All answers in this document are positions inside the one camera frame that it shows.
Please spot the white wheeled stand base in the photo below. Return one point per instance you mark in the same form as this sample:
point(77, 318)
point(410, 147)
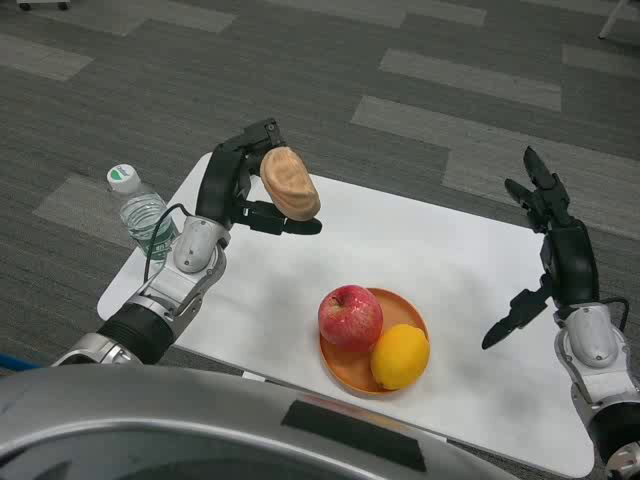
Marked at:
point(42, 4)

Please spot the white slanted furniture leg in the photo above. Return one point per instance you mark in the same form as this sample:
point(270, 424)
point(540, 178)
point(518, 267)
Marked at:
point(614, 20)

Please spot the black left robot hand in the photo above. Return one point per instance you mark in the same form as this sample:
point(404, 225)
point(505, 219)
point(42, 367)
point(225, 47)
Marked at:
point(217, 180)

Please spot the yellow lemon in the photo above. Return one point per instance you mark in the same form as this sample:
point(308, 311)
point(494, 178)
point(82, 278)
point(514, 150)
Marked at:
point(400, 357)

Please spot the round orange plate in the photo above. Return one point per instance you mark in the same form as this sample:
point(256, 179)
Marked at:
point(397, 310)

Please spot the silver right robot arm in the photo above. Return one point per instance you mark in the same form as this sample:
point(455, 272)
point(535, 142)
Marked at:
point(597, 345)

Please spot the clear plastic water bottle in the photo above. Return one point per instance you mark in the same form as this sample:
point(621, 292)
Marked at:
point(140, 212)

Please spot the ridged tan bread roll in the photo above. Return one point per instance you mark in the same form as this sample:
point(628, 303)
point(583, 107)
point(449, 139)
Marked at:
point(292, 185)

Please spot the silver robot chest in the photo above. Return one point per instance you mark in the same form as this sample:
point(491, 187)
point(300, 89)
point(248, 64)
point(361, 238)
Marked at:
point(150, 425)

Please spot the red apple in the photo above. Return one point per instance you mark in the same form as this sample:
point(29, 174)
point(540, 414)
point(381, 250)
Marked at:
point(350, 317)

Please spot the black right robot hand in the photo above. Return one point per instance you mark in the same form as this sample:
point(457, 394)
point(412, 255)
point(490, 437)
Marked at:
point(572, 260)

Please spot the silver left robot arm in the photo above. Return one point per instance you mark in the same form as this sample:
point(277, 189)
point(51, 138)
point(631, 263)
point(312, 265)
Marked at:
point(170, 290)

